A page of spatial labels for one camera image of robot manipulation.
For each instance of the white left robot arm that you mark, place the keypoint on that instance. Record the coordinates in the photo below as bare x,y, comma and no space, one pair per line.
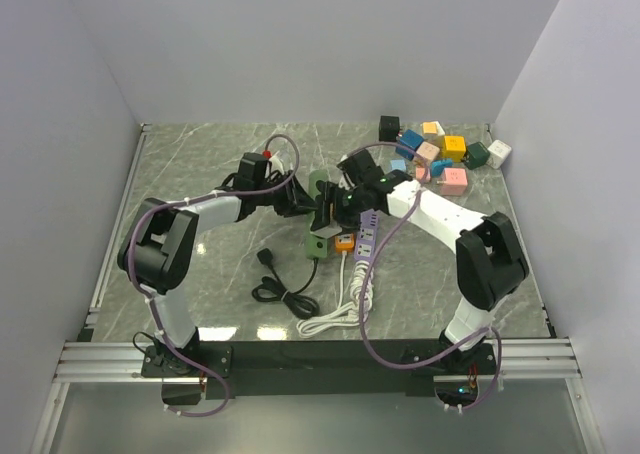
157,250

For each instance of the white plug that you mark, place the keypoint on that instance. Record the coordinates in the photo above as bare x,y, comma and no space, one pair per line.
328,231

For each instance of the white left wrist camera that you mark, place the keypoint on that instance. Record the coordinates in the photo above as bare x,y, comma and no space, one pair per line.
279,161

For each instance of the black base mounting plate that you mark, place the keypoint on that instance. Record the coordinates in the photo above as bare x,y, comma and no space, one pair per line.
263,368

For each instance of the aluminium rail frame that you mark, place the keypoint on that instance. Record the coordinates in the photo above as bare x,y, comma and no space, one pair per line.
85,362

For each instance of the white coiled cable purple strip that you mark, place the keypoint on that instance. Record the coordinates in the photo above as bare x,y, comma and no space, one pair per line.
360,289

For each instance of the beige pink plug cube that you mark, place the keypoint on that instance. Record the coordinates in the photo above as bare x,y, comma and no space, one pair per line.
426,154

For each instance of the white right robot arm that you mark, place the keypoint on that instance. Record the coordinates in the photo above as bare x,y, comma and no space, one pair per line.
490,261

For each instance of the teal plug cube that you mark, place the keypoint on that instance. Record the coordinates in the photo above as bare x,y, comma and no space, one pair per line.
438,167

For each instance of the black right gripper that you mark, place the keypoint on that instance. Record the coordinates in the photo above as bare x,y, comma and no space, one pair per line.
341,219

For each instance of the orange power strip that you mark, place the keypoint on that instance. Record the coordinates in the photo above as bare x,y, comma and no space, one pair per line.
344,243

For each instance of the purple power strip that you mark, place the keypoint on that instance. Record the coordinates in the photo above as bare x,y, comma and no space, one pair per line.
365,239

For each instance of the yellow plug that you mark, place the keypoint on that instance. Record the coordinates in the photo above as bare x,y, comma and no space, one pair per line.
432,128

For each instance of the dark green plug cube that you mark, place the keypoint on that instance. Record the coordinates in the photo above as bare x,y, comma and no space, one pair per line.
477,155

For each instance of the black plug cube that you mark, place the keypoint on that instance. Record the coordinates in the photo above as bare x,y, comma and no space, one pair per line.
389,128

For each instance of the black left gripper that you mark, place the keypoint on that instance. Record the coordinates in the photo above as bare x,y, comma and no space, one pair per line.
295,200

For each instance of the green power strip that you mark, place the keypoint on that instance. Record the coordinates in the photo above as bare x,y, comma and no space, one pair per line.
316,247

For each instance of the dark blue plug cube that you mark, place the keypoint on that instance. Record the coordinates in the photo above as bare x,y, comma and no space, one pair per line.
408,142

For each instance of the white plug cube right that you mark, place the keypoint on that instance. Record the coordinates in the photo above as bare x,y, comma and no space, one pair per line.
498,153

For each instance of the yellow plug cube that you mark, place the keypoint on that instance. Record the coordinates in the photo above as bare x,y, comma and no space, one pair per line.
453,147

